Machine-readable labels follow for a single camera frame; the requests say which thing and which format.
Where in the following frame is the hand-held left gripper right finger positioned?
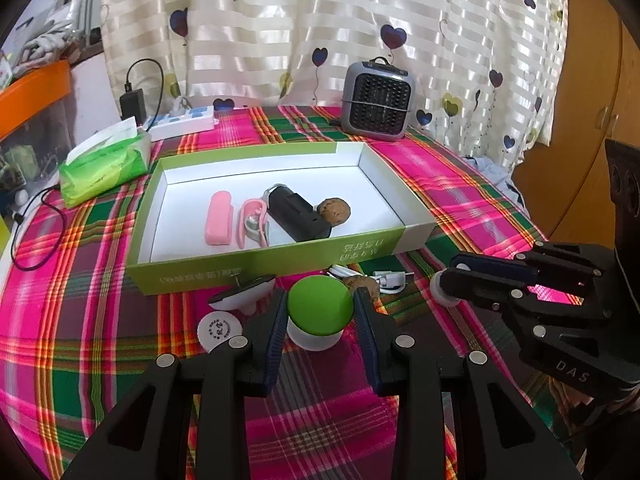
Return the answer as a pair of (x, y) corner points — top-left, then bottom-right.
(350, 287), (586, 480)

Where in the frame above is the white cloth pile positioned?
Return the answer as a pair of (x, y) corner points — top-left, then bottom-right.
(10, 30), (76, 78)

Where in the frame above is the pink green plaid tablecloth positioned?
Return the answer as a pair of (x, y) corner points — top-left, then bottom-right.
(0, 105), (576, 480)

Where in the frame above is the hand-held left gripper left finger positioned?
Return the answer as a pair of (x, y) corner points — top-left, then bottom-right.
(60, 287), (288, 480)

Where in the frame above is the green white cardboard box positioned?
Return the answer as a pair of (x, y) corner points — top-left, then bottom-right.
(125, 141), (437, 296)

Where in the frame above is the black rectangular device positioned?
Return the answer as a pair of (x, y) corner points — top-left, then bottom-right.
(263, 184), (333, 243)

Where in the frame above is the grey mini heater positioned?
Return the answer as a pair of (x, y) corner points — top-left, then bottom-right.
(341, 57), (417, 140)

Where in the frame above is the light blue cloth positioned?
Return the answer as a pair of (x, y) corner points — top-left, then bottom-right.
(465, 155), (526, 206)

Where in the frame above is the black power adapter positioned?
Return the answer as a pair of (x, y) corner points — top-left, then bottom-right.
(119, 58), (166, 121)

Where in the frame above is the green white mushroom-shaped holder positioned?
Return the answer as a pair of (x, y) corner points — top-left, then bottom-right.
(286, 276), (353, 352)

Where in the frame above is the white power strip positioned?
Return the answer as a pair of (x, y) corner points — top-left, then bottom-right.
(142, 105), (220, 142)

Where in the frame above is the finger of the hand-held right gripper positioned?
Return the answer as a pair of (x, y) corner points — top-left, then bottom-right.
(439, 271), (608, 337)
(450, 242), (608, 286)

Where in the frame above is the black cable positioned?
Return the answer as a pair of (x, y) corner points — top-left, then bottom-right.
(10, 182), (76, 272)

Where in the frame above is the black white mushroom-shaped holder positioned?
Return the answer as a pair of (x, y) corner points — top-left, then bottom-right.
(207, 270), (277, 315)

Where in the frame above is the wooden wardrobe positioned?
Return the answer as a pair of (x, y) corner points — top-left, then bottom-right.
(512, 0), (640, 256)

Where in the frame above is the pink clip case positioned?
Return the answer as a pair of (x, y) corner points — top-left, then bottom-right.
(235, 199), (273, 250)

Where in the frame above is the striped heart-print curtain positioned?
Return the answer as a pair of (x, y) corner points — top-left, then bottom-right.
(100, 0), (571, 171)

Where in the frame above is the white usb cable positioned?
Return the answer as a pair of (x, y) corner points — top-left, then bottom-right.
(327, 266), (415, 295)

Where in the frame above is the green tissue pack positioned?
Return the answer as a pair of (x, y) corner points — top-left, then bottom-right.
(59, 116), (152, 208)

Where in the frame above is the white dome-shaped holder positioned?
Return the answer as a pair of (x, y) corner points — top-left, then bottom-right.
(430, 270), (461, 307)

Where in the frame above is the brown walnut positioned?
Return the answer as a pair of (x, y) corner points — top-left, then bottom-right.
(315, 197), (352, 226)
(346, 275), (382, 301)

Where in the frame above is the clear container with orange lid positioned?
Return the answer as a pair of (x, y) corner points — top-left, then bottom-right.
(0, 59), (76, 196)

